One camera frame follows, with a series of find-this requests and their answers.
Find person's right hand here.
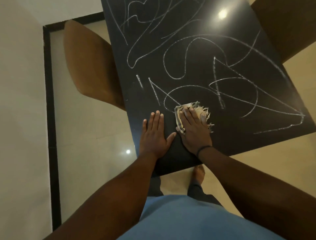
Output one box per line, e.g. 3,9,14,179
175,106,213,156

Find person's left hand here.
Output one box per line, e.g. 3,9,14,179
139,110,177,159

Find striped fringed cloth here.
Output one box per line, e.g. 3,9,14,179
174,101,215,135

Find tan moulded chair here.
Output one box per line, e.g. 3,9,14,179
63,19,126,111
250,0,316,64

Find person's right forearm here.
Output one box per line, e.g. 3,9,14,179
197,147,316,240

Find person's left forearm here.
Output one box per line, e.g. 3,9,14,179
44,153,158,240

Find person's right foot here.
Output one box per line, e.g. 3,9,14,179
191,165,206,186

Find person's dark trousers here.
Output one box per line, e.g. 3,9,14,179
147,176,223,206

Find person's blue shirt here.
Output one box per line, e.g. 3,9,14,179
117,195,287,240

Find black wristband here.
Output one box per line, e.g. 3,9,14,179
196,145,213,158

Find black chalk-marked table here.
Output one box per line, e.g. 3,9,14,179
100,0,316,177

